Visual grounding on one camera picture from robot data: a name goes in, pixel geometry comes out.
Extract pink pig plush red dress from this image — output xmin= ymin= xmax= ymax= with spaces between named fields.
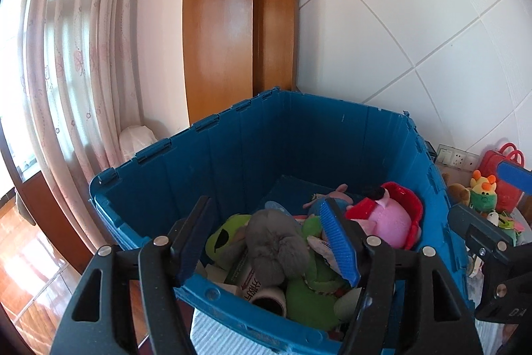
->
xmin=345 ymin=181 xmax=425 ymax=252

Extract brown teddy bear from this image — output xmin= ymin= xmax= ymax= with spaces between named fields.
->
xmin=447 ymin=182 xmax=471 ymax=206

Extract green frog head plush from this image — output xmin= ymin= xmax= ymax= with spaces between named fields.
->
xmin=206 ymin=214 xmax=252 ymax=268

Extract grey fluffy plush toy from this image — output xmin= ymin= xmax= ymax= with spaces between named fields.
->
xmin=243 ymin=209 xmax=310 ymax=287

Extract white carton red print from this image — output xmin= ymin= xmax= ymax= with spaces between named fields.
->
xmin=224 ymin=255 xmax=267 ymax=301

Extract large green plush striped trim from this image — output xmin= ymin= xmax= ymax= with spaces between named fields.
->
xmin=285 ymin=216 xmax=354 ymax=333

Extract curved wooden wall frame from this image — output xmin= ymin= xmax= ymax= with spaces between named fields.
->
xmin=183 ymin=0 xmax=298 ymax=127

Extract white cylinder roll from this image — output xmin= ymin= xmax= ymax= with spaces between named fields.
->
xmin=249 ymin=286 xmax=287 ymax=316

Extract pink pig plush blue shirt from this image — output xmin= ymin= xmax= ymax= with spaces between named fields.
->
xmin=303 ymin=184 xmax=354 ymax=214

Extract blue plastic crate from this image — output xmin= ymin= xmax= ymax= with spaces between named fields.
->
xmin=88 ymin=87 xmax=474 ymax=355

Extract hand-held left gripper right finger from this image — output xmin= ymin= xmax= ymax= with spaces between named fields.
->
xmin=319 ymin=198 xmax=485 ymax=355

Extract green frog plush orange horns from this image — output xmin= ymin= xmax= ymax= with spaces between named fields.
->
xmin=469 ymin=169 xmax=498 ymax=212

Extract white bag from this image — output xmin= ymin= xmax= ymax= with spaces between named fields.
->
xmin=118 ymin=125 xmax=159 ymax=164

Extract pink sheer curtain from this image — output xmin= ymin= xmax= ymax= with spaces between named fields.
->
xmin=19 ymin=0 xmax=146 ymax=193

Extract light blue plush toy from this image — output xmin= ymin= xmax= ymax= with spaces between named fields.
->
xmin=264 ymin=199 xmax=292 ymax=216

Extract red carry case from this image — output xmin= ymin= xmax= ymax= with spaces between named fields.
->
xmin=480 ymin=142 xmax=525 ymax=208

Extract pale white box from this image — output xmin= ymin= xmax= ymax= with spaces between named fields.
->
xmin=334 ymin=288 xmax=362 ymax=322

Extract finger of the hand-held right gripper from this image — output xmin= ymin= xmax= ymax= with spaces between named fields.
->
xmin=496 ymin=159 xmax=532 ymax=198
xmin=448 ymin=203 xmax=517 ymax=261

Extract green and pink toy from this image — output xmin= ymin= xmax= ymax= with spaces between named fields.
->
xmin=499 ymin=211 xmax=526 ymax=243

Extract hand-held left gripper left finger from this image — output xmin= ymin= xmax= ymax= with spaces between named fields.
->
xmin=52 ymin=195 xmax=217 ymax=355

